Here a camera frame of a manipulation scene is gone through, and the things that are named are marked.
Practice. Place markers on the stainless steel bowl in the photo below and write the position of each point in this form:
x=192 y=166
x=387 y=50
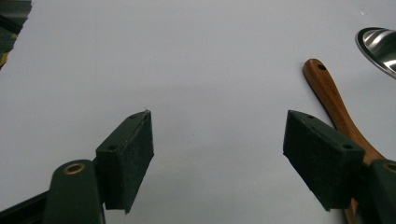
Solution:
x=378 y=49

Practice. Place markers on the dark cloth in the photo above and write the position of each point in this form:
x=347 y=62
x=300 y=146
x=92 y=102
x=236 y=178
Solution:
x=11 y=28

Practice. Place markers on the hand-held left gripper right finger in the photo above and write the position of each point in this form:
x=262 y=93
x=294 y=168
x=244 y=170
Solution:
x=320 y=155

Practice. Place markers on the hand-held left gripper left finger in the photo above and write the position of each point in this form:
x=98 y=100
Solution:
x=124 y=158

